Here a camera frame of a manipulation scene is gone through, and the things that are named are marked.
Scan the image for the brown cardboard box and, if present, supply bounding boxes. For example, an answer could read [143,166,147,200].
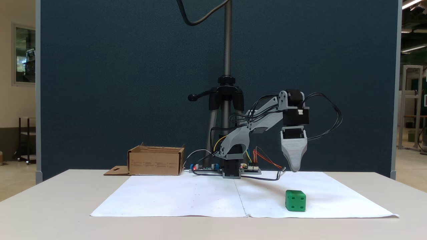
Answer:
[103,142,185,176]

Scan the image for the white paper sheet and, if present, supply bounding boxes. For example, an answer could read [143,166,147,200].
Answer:
[235,172,400,219]
[90,175,247,218]

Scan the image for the circuit board with white connectors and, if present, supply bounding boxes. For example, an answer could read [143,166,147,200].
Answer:
[241,163,262,175]

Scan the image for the black grey camera tripod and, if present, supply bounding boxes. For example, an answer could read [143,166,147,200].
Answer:
[188,0,246,169]

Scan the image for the red orange wires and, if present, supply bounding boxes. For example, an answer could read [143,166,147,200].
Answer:
[253,146,284,170]

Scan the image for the circuit board with blue parts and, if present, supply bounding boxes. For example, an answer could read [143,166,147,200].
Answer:
[189,163,221,174]

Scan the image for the black arm servo cable bundle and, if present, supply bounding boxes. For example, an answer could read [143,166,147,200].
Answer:
[210,95,284,157]

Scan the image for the ceiling strip light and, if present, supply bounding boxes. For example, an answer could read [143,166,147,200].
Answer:
[402,0,423,10]

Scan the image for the framed wall window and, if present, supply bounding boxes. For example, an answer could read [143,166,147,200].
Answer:
[12,23,36,87]

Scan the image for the aluminium frame rack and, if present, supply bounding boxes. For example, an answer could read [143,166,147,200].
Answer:
[398,65,423,150]

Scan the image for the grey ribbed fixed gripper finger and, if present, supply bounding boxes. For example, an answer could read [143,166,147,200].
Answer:
[282,141,308,173]

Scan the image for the black power cable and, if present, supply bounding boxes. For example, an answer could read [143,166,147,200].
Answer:
[240,167,287,181]

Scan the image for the black shelf cart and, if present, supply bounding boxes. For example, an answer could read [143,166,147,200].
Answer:
[14,117,36,165]

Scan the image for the green dice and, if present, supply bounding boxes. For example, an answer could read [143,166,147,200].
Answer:
[285,190,307,212]

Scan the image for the black wrist servo cable loop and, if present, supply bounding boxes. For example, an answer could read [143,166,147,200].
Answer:
[304,92,343,141]

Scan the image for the black camera cable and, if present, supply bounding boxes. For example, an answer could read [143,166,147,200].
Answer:
[177,0,231,26]

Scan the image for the dark blue partition panel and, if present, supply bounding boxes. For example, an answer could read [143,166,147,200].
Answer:
[36,0,402,182]

